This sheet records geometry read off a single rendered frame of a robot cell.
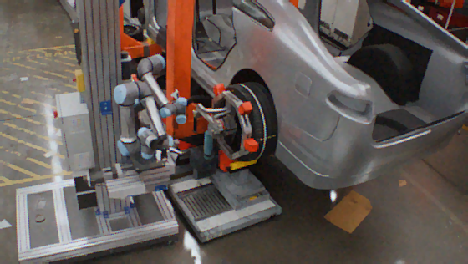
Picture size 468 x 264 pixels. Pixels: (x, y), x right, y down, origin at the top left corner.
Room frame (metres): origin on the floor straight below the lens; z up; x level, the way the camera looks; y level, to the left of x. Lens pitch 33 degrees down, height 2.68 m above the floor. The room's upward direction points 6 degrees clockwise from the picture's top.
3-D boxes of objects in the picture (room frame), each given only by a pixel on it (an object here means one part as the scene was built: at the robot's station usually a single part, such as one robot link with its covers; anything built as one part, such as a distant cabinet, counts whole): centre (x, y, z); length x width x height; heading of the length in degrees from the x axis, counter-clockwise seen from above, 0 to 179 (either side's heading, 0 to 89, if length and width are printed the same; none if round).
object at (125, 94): (2.34, 0.72, 1.19); 0.15 x 0.12 x 0.55; 132
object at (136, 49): (5.04, 1.31, 0.69); 0.52 x 0.17 x 0.35; 124
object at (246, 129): (2.96, 0.03, 0.85); 0.54 x 0.07 x 0.54; 34
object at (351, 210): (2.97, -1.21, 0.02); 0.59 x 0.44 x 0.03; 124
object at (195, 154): (3.24, 0.18, 0.26); 0.42 x 0.18 x 0.35; 124
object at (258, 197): (3.06, -0.11, 0.13); 0.50 x 0.36 x 0.10; 34
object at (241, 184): (3.06, -0.11, 0.32); 0.40 x 0.30 x 0.28; 34
